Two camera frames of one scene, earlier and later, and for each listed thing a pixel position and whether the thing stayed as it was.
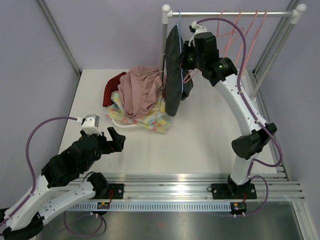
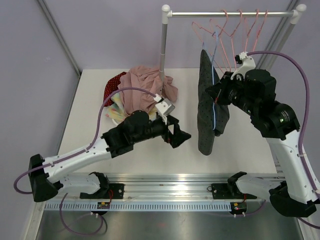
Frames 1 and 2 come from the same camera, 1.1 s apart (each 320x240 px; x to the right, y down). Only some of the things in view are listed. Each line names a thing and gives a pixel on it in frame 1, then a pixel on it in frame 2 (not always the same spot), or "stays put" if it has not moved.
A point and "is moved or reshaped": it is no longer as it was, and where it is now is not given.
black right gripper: [186, 49] -> [224, 86]
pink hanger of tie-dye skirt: [233, 32] -> [220, 39]
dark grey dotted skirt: [178, 81] -> [212, 119]
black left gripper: [111, 146] -> [178, 135]
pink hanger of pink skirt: [217, 36] is moved or reshaped
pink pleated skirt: [141, 87] stays put
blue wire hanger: [178, 30] -> [211, 58]
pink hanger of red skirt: [255, 39] -> [249, 32]
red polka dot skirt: [111, 86] stays put
